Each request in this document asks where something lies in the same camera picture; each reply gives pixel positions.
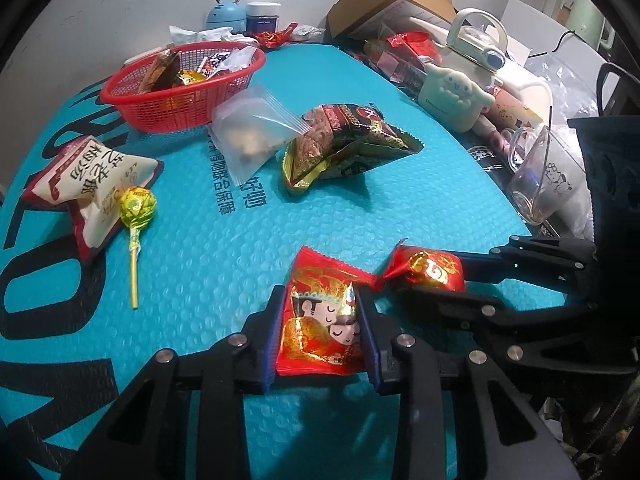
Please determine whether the white red snack packet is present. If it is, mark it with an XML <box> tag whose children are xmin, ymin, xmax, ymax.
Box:
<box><xmin>22</xmin><ymin>135</ymin><xmax>165</xmax><ymax>266</ymax></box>

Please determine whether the pink printed cup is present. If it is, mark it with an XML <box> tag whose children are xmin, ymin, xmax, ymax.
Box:
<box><xmin>480</xmin><ymin>87</ymin><xmax>543</xmax><ymax>133</ymax></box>

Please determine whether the red cartoon couple packet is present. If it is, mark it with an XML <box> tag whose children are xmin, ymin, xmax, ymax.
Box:
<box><xmin>276</xmin><ymin>246</ymin><xmax>386</xmax><ymax>377</ymax></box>

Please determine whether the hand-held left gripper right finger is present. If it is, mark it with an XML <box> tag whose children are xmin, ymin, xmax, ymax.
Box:
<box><xmin>356</xmin><ymin>289</ymin><xmax>582</xmax><ymax>480</ymax></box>

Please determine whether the red plastic basket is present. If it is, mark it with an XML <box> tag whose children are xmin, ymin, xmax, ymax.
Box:
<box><xmin>100</xmin><ymin>41</ymin><xmax>267</xmax><ymax>133</ymax></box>

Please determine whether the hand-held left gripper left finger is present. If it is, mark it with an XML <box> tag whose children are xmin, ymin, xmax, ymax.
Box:
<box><xmin>65</xmin><ymin>286</ymin><xmax>284</xmax><ymax>480</ymax></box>

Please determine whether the brown gold snack packet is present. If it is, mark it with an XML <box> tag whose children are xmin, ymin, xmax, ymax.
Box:
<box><xmin>141</xmin><ymin>51</ymin><xmax>182</xmax><ymax>93</ymax></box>

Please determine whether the pile of red packets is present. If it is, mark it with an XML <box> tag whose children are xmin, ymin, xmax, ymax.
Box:
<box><xmin>362</xmin><ymin>31</ymin><xmax>446</xmax><ymax>86</ymax></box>

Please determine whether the dark blue jar white lid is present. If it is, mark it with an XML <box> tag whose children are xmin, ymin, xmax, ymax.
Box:
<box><xmin>245</xmin><ymin>2</ymin><xmax>282</xmax><ymax>36</ymax></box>

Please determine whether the silver white packet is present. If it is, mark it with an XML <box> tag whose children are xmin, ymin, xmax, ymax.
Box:
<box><xmin>222</xmin><ymin>46</ymin><xmax>261</xmax><ymax>73</ymax></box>

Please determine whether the cream cartoon water bottle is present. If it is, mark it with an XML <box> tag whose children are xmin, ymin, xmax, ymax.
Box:
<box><xmin>417</xmin><ymin>7</ymin><xmax>508</xmax><ymax>133</ymax></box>

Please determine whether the white plastic pitcher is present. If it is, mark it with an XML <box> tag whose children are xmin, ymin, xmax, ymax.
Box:
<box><xmin>492</xmin><ymin>67</ymin><xmax>553</xmax><ymax>126</ymax></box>

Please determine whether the light green electric kettle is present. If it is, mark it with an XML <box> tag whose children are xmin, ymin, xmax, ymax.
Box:
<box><xmin>570</xmin><ymin>0</ymin><xmax>617</xmax><ymax>51</ymax></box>

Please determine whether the clear plastic bag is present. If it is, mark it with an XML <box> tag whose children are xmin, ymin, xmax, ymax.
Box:
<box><xmin>525</xmin><ymin>50</ymin><xmax>601</xmax><ymax>241</ymax></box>

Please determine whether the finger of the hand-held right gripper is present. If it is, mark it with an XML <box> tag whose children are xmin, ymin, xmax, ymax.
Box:
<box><xmin>457</xmin><ymin>236</ymin><xmax>598</xmax><ymax>293</ymax></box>
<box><xmin>400</xmin><ymin>287</ymin><xmax>636</xmax><ymax>375</ymax></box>

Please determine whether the red gold round candy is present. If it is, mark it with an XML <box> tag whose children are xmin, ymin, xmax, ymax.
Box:
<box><xmin>382</xmin><ymin>240</ymin><xmax>467</xmax><ymax>293</ymax></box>

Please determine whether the blue deer humidifier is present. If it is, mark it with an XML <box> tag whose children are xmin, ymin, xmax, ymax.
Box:
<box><xmin>206</xmin><ymin>0</ymin><xmax>247</xmax><ymax>31</ymax></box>

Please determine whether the black power cable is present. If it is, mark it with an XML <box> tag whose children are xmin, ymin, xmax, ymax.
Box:
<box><xmin>550</xmin><ymin>30</ymin><xmax>581</xmax><ymax>56</ymax></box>

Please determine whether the clear glass cup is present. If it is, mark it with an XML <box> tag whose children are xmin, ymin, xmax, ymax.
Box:
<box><xmin>505</xmin><ymin>122</ymin><xmax>583</xmax><ymax>226</ymax></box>

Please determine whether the crumpled white tissue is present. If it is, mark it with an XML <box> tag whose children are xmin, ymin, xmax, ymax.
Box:
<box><xmin>169</xmin><ymin>25</ymin><xmax>261</xmax><ymax>51</ymax></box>

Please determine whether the yellow green lollipop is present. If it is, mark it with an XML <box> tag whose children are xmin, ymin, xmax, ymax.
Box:
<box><xmin>119</xmin><ymin>186</ymin><xmax>158</xmax><ymax>310</ymax></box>

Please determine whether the red gold candy wrapper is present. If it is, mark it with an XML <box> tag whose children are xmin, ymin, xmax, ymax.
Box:
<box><xmin>255</xmin><ymin>22</ymin><xmax>299</xmax><ymax>50</ymax></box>

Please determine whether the white cabinet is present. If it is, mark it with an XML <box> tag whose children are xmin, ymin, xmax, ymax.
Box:
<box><xmin>505</xmin><ymin>0</ymin><xmax>576</xmax><ymax>68</ymax></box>

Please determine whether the clear zip bag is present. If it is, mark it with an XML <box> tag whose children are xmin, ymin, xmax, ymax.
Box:
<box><xmin>209</xmin><ymin>82</ymin><xmax>311</xmax><ymax>185</ymax></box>

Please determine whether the dark red gold snack packet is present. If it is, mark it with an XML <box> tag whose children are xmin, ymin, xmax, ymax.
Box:
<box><xmin>281</xmin><ymin>102</ymin><xmax>425</xmax><ymax>197</ymax></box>

